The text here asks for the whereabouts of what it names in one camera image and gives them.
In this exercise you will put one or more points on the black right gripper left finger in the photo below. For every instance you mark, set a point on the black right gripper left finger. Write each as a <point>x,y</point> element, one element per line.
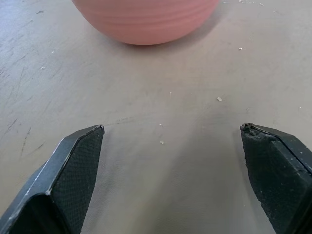
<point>61,180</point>

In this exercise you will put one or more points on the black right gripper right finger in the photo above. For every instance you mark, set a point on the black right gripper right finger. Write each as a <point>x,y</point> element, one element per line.
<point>280,175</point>

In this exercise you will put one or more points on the pink ribbed bowl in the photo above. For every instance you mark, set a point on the pink ribbed bowl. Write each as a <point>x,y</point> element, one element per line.
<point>146,19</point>

